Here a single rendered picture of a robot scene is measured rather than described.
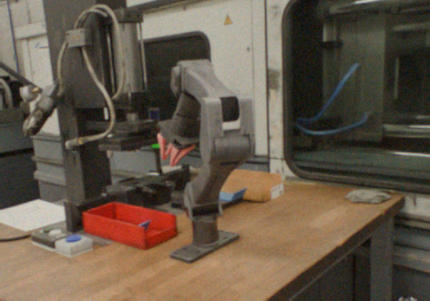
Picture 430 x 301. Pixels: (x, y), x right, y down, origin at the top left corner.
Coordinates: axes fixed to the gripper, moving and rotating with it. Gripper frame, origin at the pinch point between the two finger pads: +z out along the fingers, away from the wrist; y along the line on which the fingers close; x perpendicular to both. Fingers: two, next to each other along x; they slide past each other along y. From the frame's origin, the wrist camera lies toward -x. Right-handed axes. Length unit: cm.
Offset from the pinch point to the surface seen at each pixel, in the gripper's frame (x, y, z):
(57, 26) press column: -5, 65, -8
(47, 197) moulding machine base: -78, 144, 151
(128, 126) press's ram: -8.4, 24.7, 6.3
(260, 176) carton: -46.9, -4.9, 14.3
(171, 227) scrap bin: 2.9, -10.4, 13.7
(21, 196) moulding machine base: -120, 235, 235
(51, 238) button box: 25.9, 7.6, 24.3
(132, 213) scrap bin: 1.9, 4.2, 21.6
